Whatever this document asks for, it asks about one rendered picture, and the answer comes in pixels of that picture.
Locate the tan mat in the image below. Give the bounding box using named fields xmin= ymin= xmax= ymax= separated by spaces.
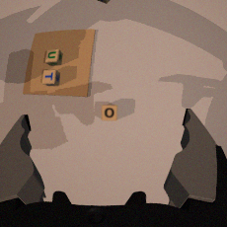
xmin=23 ymin=30 xmax=96 ymax=97

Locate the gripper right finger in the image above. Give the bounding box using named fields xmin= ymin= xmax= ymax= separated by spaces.
xmin=164 ymin=109 xmax=227 ymax=227

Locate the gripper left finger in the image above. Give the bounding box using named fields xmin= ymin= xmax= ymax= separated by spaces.
xmin=0 ymin=114 xmax=46 ymax=225

